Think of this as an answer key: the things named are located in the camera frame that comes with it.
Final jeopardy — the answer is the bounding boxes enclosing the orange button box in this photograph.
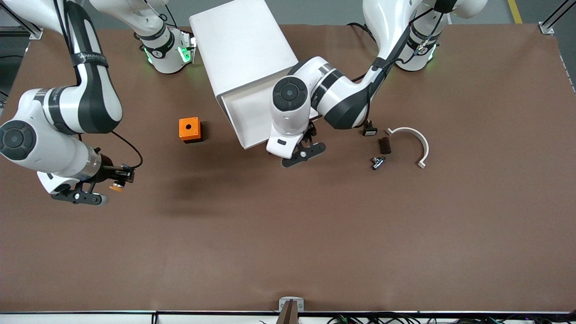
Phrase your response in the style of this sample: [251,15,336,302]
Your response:
[179,117,203,144]

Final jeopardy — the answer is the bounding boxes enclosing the white curved plastic clamp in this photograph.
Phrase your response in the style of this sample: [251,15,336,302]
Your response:
[386,127,430,169]

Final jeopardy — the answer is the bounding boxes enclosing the black arm base cable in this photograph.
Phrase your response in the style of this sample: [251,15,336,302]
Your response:
[346,22,373,40]

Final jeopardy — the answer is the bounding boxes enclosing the aluminium frame post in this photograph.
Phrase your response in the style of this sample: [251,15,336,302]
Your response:
[539,0,576,35]
[0,13,44,41]

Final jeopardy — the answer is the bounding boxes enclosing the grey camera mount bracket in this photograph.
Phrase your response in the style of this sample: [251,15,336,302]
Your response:
[276,297,305,324]

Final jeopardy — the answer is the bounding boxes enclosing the tangled black cables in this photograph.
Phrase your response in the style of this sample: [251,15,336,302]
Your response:
[259,313,576,324]

